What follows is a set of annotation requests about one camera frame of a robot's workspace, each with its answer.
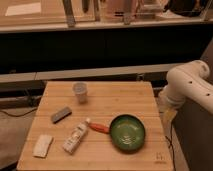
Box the white ceramic cup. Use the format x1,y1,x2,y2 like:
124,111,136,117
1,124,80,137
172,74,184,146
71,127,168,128
73,82,87,103

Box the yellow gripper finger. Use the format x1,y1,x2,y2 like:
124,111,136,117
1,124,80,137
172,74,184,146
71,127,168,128
163,108,177,123

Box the white paper sheet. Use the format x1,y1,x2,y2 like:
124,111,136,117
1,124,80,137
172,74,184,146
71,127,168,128
5,2,41,16

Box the black cable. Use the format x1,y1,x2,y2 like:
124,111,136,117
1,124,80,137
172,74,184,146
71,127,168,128
0,107,38,118
164,117,178,171

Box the black cable left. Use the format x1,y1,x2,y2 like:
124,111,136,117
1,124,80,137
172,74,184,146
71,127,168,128
0,107,38,118

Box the black cable right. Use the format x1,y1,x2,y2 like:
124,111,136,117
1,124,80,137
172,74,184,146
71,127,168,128
164,117,178,171

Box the white lotion bottle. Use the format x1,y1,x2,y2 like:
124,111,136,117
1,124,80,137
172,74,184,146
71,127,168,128
62,118,90,154

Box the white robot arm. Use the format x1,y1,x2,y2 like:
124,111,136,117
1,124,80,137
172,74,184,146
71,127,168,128
159,60,213,123

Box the green pan orange handle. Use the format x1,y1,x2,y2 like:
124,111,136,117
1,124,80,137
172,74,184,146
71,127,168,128
89,114,146,153

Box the grey sharpening block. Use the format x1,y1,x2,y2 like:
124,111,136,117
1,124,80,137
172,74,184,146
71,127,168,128
51,107,72,124

